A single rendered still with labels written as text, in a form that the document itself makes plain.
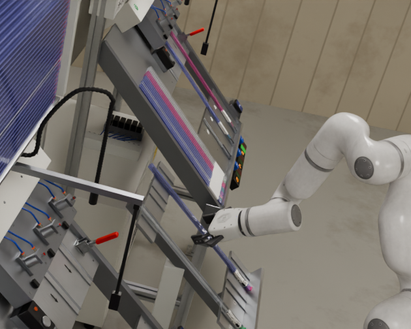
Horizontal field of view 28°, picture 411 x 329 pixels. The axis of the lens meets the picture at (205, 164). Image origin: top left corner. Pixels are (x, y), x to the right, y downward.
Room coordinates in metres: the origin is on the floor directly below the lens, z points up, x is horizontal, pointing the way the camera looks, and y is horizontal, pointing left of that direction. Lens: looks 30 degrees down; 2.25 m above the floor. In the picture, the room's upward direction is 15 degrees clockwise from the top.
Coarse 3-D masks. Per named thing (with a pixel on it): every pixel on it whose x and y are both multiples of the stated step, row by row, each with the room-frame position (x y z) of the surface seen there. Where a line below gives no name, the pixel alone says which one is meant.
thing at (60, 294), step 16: (64, 240) 1.56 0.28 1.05; (64, 256) 1.52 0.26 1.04; (80, 256) 1.57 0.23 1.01; (48, 272) 1.43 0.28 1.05; (64, 272) 1.48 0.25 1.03; (80, 272) 1.53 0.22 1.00; (48, 288) 1.40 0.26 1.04; (64, 288) 1.44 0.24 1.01; (80, 288) 1.49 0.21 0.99; (0, 304) 1.24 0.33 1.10; (48, 304) 1.36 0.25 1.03; (64, 304) 1.40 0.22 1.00; (80, 304) 1.45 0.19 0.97; (0, 320) 1.21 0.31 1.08; (64, 320) 1.36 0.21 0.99
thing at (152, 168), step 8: (152, 168) 1.98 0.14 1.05; (160, 176) 1.99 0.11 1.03; (168, 184) 1.99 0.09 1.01; (168, 192) 1.99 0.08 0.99; (176, 200) 1.99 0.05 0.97; (184, 208) 1.98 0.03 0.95; (192, 216) 1.99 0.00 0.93; (200, 224) 2.00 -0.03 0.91; (200, 232) 1.99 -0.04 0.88; (216, 248) 1.98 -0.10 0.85; (224, 256) 1.99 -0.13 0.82; (232, 264) 1.99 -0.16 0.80; (232, 272) 1.99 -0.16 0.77; (248, 288) 1.98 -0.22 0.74
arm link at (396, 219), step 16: (400, 144) 1.73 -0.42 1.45; (400, 176) 1.69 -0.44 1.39; (400, 192) 1.72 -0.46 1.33; (384, 208) 1.69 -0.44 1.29; (400, 208) 1.67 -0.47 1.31; (384, 224) 1.66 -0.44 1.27; (400, 224) 1.65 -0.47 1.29; (384, 240) 1.65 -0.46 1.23; (400, 240) 1.63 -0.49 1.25; (384, 256) 1.65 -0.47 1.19; (400, 256) 1.62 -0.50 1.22; (400, 272) 1.64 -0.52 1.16; (400, 288) 1.69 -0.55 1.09
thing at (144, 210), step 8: (144, 208) 1.80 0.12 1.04; (152, 216) 1.80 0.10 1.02; (152, 224) 1.80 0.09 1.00; (160, 232) 1.80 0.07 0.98; (168, 240) 1.80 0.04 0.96; (176, 248) 1.80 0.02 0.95; (184, 256) 1.80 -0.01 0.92; (192, 264) 1.81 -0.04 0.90; (192, 272) 1.80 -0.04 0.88; (200, 280) 1.80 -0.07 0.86; (208, 288) 1.80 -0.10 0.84; (216, 296) 1.80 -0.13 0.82; (224, 304) 1.81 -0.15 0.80; (224, 312) 1.80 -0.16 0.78; (240, 328) 1.80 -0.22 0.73
